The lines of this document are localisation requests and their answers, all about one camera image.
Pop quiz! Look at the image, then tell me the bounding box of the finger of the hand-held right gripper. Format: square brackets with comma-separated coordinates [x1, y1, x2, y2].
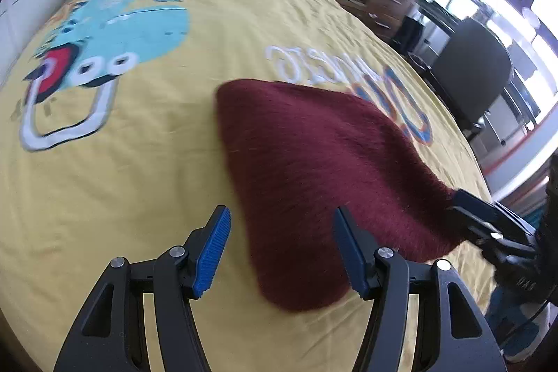
[449, 207, 535, 264]
[453, 190, 537, 242]

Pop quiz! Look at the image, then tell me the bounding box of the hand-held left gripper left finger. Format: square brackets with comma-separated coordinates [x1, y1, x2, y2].
[52, 205, 232, 372]

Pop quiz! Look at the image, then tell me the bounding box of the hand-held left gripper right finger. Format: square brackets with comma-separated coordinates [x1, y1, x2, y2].
[332, 205, 508, 372]

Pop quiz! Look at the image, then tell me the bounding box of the maroon knit sweater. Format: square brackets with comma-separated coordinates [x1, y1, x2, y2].
[216, 79, 469, 314]

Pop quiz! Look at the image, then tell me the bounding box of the person's leg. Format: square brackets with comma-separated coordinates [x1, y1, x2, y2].
[485, 289, 524, 338]

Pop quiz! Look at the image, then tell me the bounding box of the person's shoe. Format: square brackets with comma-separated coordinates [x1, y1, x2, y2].
[501, 309, 552, 363]

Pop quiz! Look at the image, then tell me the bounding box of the yellow printed bedspread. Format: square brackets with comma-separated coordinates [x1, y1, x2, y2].
[0, 0, 498, 372]

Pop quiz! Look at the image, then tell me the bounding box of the black office chair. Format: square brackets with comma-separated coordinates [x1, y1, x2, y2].
[429, 20, 541, 137]

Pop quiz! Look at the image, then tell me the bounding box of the black box under desk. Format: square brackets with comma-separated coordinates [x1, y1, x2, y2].
[394, 17, 427, 55]

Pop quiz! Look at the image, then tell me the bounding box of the glass desk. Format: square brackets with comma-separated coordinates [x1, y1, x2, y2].
[410, 0, 495, 37]

